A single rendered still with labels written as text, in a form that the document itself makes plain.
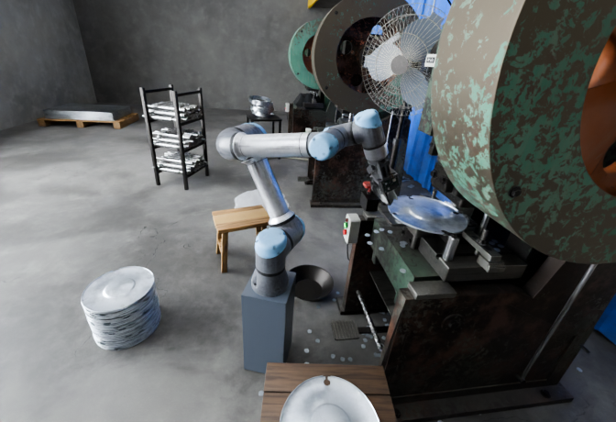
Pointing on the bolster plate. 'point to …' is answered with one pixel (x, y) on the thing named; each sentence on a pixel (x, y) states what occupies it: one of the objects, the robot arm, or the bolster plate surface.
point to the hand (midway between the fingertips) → (388, 201)
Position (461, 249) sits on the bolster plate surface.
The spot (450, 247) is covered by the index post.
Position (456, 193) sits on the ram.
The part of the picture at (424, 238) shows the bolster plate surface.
